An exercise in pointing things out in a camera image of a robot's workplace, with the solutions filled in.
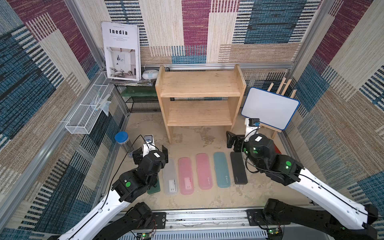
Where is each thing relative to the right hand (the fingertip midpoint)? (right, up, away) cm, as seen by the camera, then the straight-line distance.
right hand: (235, 131), depth 67 cm
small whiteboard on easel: (+31, +12, +26) cm, 42 cm away
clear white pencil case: (-32, -28, +23) cm, 48 cm away
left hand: (-37, -7, +3) cm, 38 cm away
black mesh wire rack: (-60, +19, +52) cm, 82 cm away
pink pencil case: (-23, -27, +20) cm, 41 cm away
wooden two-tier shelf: (-14, +24, +52) cm, 59 cm away
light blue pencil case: (-1, -25, +23) cm, 34 cm away
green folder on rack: (-55, +25, +32) cm, 68 cm away
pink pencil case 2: (-13, -24, +22) cm, 35 cm away
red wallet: (+35, -13, +30) cm, 48 cm away
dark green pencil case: (-41, -33, +18) cm, 56 cm away
